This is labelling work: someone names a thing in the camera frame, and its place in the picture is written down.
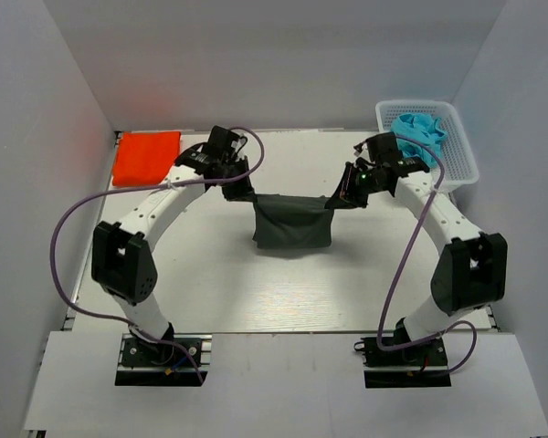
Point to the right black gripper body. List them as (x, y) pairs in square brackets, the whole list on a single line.
[(366, 179)]

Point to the dark grey t-shirt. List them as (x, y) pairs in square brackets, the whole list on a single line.
[(284, 222)]

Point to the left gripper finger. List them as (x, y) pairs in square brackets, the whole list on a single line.
[(245, 189), (229, 191)]

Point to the crumpled light blue t-shirt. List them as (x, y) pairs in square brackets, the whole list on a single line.
[(413, 128)]

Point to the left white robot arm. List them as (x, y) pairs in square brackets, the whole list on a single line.
[(122, 253)]

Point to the folded orange t-shirt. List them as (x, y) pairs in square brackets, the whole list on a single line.
[(145, 158)]

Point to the white plastic basket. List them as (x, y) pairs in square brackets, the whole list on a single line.
[(457, 158)]

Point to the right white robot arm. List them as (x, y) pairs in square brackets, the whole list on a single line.
[(471, 270)]

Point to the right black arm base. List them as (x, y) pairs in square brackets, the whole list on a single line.
[(418, 367)]

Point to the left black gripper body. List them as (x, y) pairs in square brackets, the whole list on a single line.
[(233, 166)]

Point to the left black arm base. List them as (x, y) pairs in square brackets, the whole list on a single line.
[(142, 365)]

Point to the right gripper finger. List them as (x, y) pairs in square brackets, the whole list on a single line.
[(340, 199), (357, 199)]

